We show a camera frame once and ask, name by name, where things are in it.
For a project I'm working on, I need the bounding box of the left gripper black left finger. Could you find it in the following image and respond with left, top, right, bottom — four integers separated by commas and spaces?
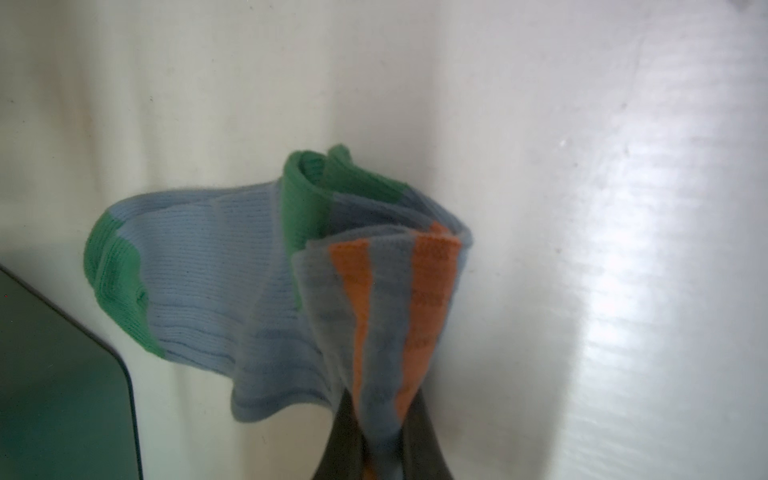
312, 391, 365, 480

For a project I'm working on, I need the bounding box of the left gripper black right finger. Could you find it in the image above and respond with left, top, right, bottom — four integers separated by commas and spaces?
402, 390, 453, 480

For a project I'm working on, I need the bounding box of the blue grey sock green toe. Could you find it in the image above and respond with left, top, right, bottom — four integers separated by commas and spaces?
83, 145, 472, 479

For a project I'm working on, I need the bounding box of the green divided plastic tray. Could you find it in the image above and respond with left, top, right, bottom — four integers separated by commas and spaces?
1, 269, 143, 479

